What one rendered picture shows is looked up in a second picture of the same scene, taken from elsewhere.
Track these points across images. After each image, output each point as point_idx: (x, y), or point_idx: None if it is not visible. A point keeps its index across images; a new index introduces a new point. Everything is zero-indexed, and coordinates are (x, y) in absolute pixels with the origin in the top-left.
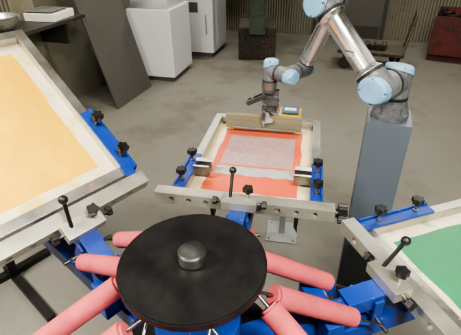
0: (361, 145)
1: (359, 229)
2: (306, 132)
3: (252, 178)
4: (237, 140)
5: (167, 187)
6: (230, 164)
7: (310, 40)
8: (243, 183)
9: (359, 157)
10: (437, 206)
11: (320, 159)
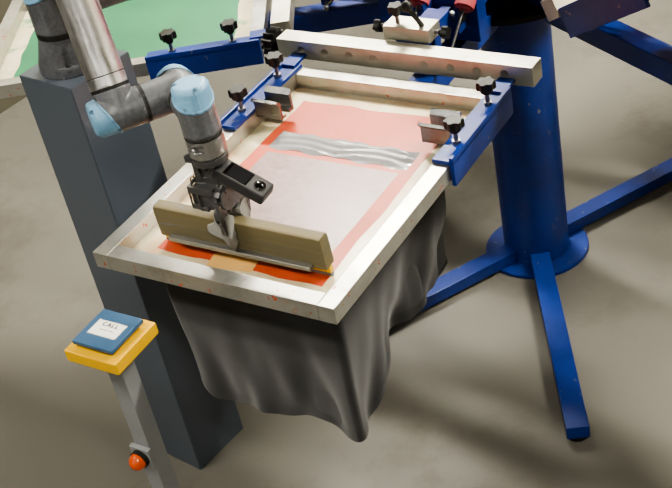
0: (105, 156)
1: (278, 11)
2: (145, 248)
3: (353, 136)
4: (327, 234)
5: (517, 62)
6: (377, 169)
7: (105, 22)
8: (374, 128)
9: (117, 173)
10: (132, 62)
11: (232, 90)
